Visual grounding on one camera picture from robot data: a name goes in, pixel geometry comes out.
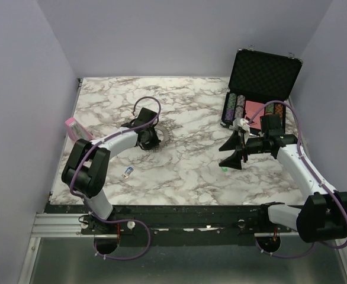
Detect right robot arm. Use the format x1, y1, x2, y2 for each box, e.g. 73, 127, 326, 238
219, 114, 347, 243

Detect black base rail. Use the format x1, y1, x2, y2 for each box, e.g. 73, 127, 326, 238
44, 204, 297, 248

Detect black poker chip case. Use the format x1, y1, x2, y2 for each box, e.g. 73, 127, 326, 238
220, 49, 303, 129

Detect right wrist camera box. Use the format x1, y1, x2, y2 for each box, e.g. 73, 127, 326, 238
233, 118, 250, 132

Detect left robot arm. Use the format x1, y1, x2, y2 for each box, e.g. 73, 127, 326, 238
62, 107, 160, 234

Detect pink metronome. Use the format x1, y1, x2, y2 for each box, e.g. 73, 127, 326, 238
65, 117, 94, 143

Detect metal key ring disc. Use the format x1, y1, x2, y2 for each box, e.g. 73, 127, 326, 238
147, 125, 174, 152

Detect pink playing card deck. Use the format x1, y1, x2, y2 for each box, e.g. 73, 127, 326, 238
245, 101, 265, 129

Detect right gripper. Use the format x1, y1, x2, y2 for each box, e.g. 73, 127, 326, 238
219, 129, 269, 170

